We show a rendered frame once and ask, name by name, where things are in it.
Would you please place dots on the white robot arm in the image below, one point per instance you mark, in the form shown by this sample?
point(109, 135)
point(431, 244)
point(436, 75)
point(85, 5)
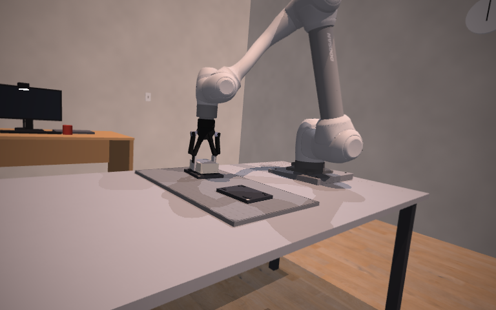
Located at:
point(332, 138)

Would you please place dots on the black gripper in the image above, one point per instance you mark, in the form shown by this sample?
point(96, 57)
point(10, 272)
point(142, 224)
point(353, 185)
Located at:
point(205, 131)

